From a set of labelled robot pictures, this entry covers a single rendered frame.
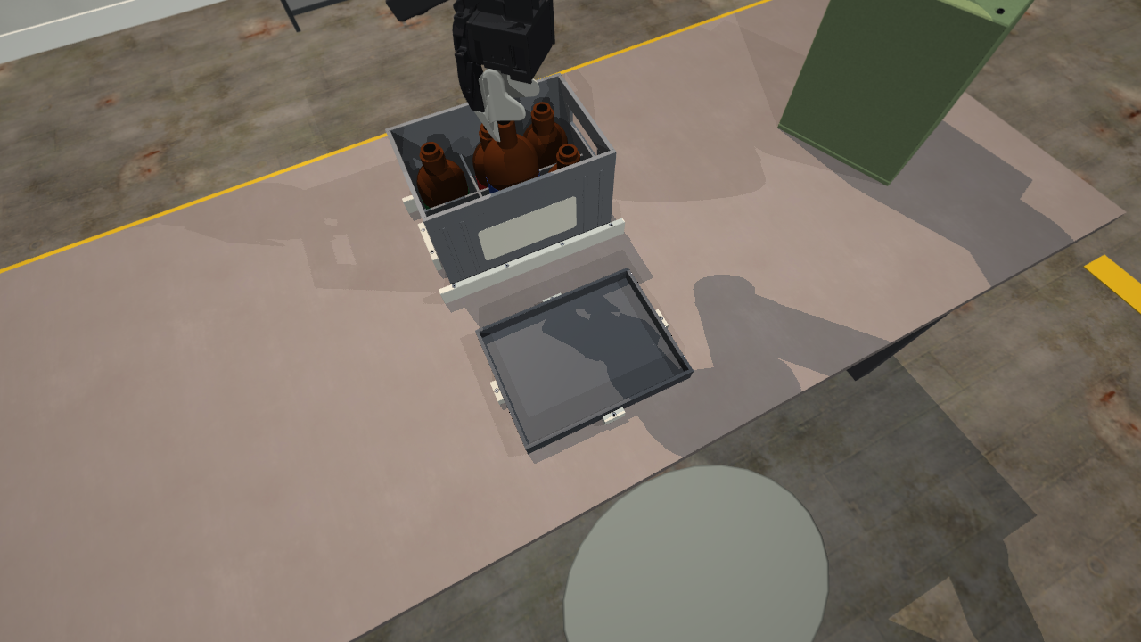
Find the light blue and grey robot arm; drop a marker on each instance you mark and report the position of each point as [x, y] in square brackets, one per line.
[407, 9]

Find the dark grey divided crate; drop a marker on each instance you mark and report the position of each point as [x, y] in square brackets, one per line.
[486, 232]

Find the brown bottle with blue label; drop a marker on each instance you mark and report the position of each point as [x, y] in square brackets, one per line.
[511, 161]

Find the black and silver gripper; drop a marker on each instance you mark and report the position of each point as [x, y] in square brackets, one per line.
[508, 37]

